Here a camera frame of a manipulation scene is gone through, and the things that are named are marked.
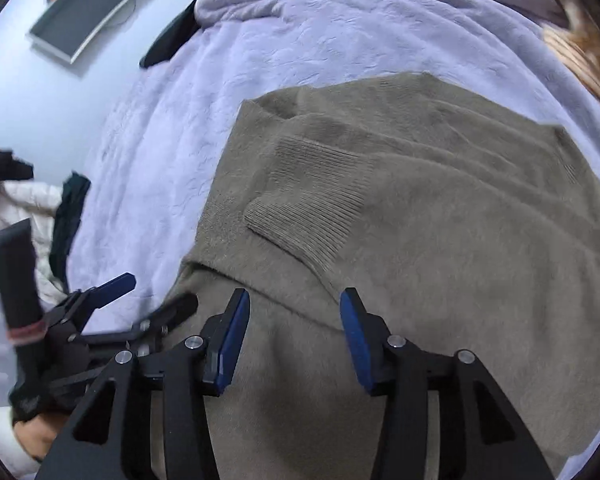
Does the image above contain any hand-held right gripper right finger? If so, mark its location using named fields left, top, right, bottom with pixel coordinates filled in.
left=340, top=287, right=556, bottom=480

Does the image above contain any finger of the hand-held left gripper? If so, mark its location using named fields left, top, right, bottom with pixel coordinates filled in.
left=86, top=293, right=200, bottom=357
left=67, top=273, right=137, bottom=333

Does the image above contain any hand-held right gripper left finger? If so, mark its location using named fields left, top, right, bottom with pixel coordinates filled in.
left=35, top=287, right=251, bottom=480

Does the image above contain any olive brown knit sweater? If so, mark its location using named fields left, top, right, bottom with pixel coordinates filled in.
left=150, top=71, right=600, bottom=480

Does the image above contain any person's left forearm white sleeve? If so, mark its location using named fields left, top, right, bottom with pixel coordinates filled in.
left=0, top=406, right=40, bottom=479

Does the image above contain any person's left hand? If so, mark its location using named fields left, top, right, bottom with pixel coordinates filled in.
left=14, top=409, right=68, bottom=462

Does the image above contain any white puffer jacket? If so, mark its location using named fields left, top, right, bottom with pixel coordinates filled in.
left=0, top=181, right=68, bottom=306

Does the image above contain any dark green cloth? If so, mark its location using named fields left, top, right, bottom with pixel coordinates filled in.
left=48, top=172, right=92, bottom=281

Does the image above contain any black pillow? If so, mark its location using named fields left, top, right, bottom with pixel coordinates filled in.
left=139, top=0, right=212, bottom=69

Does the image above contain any lavender embossed fleece blanket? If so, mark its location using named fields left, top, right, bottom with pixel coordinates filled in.
left=66, top=0, right=600, bottom=313

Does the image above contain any orange striped cloth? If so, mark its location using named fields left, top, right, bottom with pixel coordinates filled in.
left=541, top=22, right=600, bottom=117

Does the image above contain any wall-mounted dark screen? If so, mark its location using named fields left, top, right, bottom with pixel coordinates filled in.
left=27, top=0, right=161, bottom=66

